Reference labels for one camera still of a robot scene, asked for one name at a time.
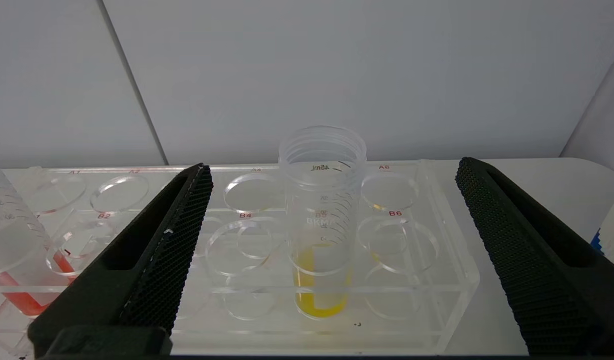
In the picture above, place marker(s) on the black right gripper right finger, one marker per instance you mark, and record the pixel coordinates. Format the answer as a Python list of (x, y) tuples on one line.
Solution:
[(527, 260)]

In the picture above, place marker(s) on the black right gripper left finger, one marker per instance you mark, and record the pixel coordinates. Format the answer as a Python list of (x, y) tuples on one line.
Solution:
[(156, 270)]

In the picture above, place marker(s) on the test tube with yellow liquid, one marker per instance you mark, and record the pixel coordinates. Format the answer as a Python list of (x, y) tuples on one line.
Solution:
[(322, 225)]

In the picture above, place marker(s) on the clear acrylic test tube rack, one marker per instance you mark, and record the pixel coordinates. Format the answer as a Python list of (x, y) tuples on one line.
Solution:
[(417, 300)]

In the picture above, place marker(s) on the test tube with red liquid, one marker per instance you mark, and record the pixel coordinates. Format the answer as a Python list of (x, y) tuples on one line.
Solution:
[(11, 240)]

